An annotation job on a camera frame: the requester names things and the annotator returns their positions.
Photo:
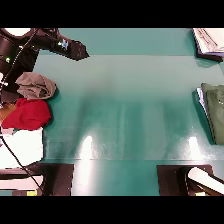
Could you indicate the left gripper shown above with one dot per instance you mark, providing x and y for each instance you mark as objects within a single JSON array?
[{"x": 78, "y": 50}]

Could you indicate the green T-shirt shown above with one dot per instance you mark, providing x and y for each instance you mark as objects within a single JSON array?
[{"x": 216, "y": 113}]

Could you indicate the grey-brown garment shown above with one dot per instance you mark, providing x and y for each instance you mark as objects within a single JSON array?
[{"x": 35, "y": 86}]

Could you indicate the red garment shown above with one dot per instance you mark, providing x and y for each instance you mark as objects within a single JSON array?
[{"x": 29, "y": 115}]

